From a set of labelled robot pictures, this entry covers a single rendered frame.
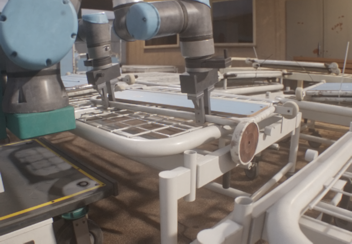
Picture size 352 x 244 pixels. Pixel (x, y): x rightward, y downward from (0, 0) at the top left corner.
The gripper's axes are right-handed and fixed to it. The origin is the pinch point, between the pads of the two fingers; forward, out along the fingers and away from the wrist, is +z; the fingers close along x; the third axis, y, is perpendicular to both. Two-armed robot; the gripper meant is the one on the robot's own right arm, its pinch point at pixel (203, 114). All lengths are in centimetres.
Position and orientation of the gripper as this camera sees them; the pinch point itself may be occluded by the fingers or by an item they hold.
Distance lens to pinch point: 79.3
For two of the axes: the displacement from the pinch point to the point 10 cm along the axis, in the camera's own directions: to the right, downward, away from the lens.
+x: -5.7, 3.5, -7.4
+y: -8.1, -1.2, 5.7
